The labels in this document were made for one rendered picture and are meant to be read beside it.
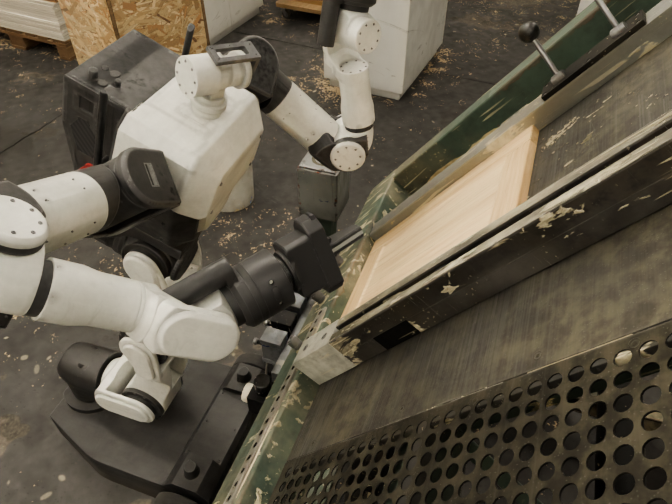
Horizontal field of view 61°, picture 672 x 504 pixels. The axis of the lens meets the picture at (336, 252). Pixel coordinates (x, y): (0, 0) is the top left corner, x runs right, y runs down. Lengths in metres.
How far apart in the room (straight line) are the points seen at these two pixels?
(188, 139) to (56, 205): 0.30
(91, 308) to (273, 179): 2.51
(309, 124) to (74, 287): 0.71
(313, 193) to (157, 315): 0.99
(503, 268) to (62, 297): 0.55
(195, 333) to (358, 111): 0.68
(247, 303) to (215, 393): 1.30
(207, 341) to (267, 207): 2.25
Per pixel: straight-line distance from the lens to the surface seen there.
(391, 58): 3.76
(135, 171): 0.90
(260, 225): 2.86
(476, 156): 1.23
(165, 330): 0.72
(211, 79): 0.97
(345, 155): 1.27
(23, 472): 2.30
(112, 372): 1.97
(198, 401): 2.04
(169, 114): 1.03
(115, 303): 0.71
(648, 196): 0.73
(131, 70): 1.10
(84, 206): 0.81
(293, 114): 1.25
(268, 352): 1.42
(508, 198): 1.00
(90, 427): 2.09
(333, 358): 1.07
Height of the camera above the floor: 1.85
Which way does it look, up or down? 43 degrees down
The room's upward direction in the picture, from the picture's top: straight up
